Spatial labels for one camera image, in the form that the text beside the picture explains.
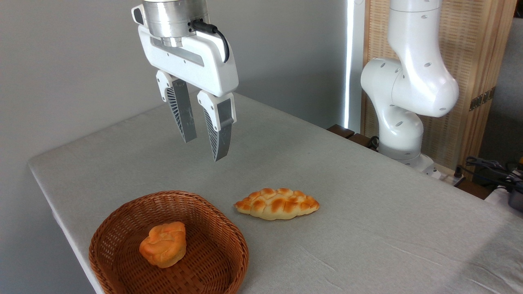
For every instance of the white power strip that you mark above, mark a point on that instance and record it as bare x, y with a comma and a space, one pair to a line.
447, 176

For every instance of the long braided bread loaf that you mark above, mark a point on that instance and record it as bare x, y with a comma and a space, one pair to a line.
278, 204

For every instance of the round orange bread roll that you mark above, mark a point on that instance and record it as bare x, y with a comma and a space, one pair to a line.
163, 245

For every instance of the white vertical light strip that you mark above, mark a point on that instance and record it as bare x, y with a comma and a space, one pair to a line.
348, 61

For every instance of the metal screen hinge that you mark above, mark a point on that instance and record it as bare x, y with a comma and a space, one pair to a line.
482, 99

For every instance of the grey tablecloth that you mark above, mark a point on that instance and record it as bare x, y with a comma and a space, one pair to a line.
367, 228

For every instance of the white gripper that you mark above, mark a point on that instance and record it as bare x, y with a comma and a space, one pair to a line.
204, 65

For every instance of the dark brown wooden block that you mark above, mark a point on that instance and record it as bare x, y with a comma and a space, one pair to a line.
361, 140
341, 130

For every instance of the brown wicker basket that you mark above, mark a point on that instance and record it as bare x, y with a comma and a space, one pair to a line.
212, 253

